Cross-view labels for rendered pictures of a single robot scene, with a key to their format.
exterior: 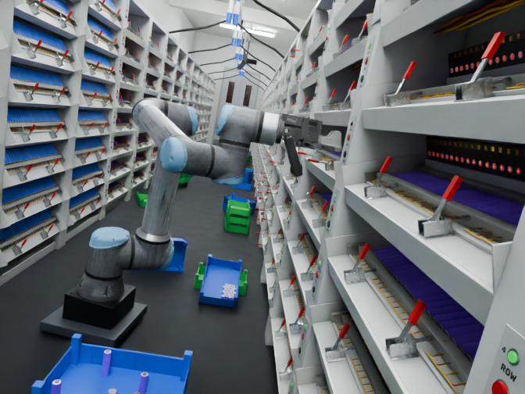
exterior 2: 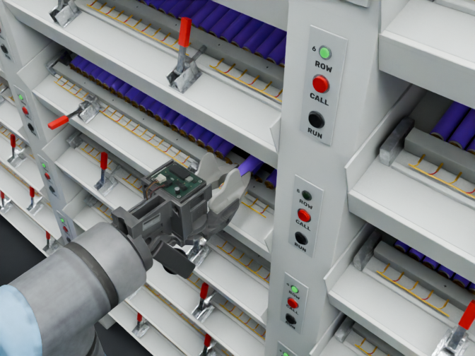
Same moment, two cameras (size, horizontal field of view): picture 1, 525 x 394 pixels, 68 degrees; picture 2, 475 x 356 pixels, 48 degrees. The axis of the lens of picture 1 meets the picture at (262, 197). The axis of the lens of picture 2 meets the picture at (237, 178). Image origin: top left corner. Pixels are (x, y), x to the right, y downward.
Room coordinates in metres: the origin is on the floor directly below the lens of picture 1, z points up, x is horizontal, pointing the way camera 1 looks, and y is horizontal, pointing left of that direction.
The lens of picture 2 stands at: (0.75, 0.17, 1.48)
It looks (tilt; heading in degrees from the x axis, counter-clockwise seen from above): 44 degrees down; 316
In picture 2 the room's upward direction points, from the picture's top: straight up
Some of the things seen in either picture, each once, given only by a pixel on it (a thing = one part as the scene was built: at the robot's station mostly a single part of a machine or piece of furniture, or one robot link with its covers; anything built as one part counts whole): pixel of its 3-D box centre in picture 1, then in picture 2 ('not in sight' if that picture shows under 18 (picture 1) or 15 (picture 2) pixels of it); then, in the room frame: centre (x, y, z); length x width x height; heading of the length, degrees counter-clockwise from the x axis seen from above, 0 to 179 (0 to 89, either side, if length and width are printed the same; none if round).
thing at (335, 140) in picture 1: (336, 141); (232, 184); (1.12, -0.17, 0.98); 0.09 x 0.03 x 0.06; 90
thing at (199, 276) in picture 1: (221, 278); not in sight; (2.22, 0.15, 0.04); 0.30 x 0.20 x 0.08; 94
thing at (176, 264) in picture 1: (159, 254); not in sight; (2.25, 0.55, 0.10); 0.30 x 0.08 x 0.20; 113
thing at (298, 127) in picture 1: (298, 132); (162, 217); (1.13, -0.07, 0.99); 0.12 x 0.08 x 0.09; 94
